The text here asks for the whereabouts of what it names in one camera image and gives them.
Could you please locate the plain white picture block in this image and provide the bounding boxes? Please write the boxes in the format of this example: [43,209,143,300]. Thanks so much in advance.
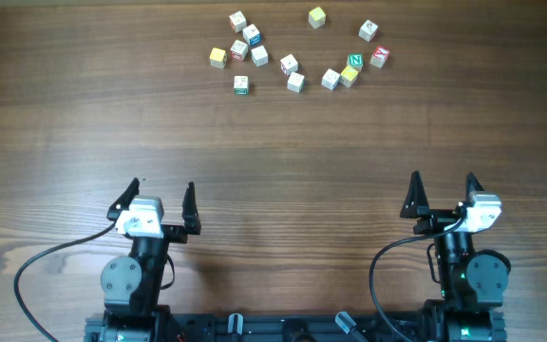
[287,72,305,93]

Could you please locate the white block far right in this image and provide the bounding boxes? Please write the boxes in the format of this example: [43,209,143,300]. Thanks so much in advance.
[358,20,379,42]

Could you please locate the white block red edge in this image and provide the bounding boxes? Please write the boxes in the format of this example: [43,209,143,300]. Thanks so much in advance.
[230,40,249,62]

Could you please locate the yellow top wooden block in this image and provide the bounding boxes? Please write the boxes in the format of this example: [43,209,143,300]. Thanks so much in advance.
[340,66,359,87]

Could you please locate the white block moved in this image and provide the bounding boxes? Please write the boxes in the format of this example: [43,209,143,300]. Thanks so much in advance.
[251,46,269,67]

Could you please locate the white block red side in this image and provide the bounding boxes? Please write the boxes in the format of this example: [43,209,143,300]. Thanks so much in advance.
[229,11,248,33]
[280,54,299,76]

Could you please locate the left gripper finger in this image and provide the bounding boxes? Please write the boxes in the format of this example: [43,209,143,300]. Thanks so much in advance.
[106,178,140,220]
[181,181,200,229]

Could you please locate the red letter block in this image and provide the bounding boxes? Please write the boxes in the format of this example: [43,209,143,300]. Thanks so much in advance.
[370,46,390,68]

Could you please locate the yellow block left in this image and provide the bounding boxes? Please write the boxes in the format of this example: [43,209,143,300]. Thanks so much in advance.
[209,47,227,68]

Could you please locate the right black cable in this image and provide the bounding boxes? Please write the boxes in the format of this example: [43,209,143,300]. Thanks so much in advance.
[368,216,467,342]

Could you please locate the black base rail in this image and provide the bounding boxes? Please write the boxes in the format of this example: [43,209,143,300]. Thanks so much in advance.
[84,310,508,342]

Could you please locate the white block red side middle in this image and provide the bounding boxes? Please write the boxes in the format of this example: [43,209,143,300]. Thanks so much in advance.
[280,54,299,76]

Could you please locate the white block blue side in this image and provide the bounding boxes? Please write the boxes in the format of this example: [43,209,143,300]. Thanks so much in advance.
[242,24,261,47]

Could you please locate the white block red side top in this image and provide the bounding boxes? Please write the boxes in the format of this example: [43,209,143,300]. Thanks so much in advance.
[229,11,248,33]

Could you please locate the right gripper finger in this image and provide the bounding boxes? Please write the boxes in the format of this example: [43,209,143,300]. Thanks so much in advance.
[400,170,429,219]
[465,172,484,198]

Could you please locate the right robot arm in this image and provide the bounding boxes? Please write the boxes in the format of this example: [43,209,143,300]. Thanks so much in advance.
[400,171,511,342]

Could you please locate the left black cable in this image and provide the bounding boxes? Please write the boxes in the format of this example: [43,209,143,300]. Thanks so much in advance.
[13,220,118,342]

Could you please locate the green N letter block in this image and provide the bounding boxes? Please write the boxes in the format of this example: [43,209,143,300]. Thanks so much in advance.
[347,53,364,72]

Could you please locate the black cable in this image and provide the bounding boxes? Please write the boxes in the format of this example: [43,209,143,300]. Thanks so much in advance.
[368,216,467,342]
[13,220,118,342]

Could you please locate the white picture block right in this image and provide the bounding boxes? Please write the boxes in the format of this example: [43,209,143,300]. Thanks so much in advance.
[321,68,341,90]

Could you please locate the white block green side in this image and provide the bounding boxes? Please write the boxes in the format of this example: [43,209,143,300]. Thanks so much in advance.
[234,76,250,95]

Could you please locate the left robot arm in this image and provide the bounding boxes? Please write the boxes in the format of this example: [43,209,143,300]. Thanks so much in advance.
[85,179,201,342]

